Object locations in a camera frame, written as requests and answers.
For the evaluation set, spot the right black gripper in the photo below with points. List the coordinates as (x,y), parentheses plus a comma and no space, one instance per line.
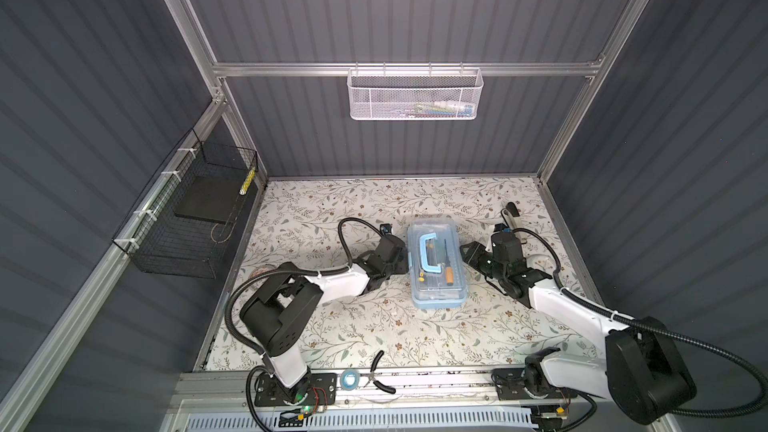
(472,255)

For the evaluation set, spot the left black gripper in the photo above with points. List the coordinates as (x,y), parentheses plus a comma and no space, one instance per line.
(402,262)

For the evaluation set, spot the yellow handle screwdriver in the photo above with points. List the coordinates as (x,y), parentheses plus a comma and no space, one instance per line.
(448,271)

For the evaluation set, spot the blue plastic tool box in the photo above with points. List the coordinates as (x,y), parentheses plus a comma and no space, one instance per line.
(439,299)

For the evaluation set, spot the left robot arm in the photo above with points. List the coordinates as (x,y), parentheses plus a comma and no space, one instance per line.
(281,306)

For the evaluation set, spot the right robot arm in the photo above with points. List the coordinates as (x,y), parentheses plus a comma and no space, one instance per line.
(639,369)

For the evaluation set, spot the black silver stapler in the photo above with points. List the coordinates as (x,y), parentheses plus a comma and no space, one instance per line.
(511,215)

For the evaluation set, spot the clear tape roll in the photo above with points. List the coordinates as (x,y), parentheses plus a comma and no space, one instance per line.
(259,273)

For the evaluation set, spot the blue tape roll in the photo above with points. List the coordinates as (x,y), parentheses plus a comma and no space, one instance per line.
(349,379)

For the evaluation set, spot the white ventilated front panel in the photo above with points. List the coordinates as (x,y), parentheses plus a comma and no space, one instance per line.
(464,418)

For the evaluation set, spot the black foam pad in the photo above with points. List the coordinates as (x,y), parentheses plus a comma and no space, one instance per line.
(209,199)

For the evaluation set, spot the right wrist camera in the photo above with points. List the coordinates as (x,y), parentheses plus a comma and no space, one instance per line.
(502,228)

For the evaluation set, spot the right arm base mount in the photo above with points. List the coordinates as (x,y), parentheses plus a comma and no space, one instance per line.
(521,383)

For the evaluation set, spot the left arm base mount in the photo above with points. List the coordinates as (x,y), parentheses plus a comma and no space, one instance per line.
(313,389)

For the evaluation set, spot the white wire wall basket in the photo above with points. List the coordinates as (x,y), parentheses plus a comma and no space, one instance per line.
(426,94)

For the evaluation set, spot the black wire wall basket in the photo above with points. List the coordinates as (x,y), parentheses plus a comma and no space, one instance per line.
(158,242)

